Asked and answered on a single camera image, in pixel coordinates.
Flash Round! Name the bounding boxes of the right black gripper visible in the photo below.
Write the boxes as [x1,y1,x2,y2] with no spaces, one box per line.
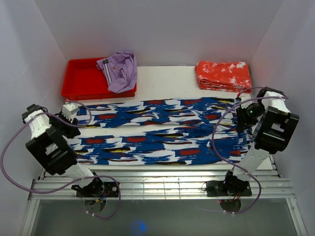
[236,102,266,132]

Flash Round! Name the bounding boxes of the blue white red patterned trousers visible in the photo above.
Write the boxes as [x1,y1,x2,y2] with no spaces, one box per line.
[69,97,252,165]

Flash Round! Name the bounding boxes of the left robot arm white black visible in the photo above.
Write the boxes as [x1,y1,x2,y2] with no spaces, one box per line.
[22,102,105,197]

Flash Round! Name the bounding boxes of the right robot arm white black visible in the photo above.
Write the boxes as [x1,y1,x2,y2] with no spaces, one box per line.
[222,87,300,195]

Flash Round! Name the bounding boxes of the folded orange white trousers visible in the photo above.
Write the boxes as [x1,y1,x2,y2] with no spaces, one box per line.
[194,61,252,92]

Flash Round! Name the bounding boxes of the purple trousers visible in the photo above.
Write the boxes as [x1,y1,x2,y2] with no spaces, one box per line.
[96,51,137,93]

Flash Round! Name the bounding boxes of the red plastic tray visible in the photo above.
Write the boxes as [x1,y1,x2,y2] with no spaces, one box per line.
[61,58,137,100]

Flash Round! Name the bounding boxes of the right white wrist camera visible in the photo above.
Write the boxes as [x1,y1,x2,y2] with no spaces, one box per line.
[235,95,253,110]

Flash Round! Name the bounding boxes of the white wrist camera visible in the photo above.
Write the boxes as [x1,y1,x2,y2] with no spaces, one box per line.
[235,95,253,110]
[61,102,79,122]

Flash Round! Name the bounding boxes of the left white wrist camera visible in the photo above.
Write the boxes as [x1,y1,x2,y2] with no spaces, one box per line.
[61,102,79,122]

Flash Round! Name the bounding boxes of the aluminium rail frame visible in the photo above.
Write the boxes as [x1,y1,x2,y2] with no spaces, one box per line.
[19,98,308,236]

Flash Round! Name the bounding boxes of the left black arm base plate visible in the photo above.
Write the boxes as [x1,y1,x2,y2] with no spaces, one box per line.
[71,181,119,198]

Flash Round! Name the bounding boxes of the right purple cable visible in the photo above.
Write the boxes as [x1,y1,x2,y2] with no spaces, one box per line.
[196,87,288,214]

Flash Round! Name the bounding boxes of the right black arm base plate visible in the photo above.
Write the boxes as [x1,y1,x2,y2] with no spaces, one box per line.
[201,180,252,197]

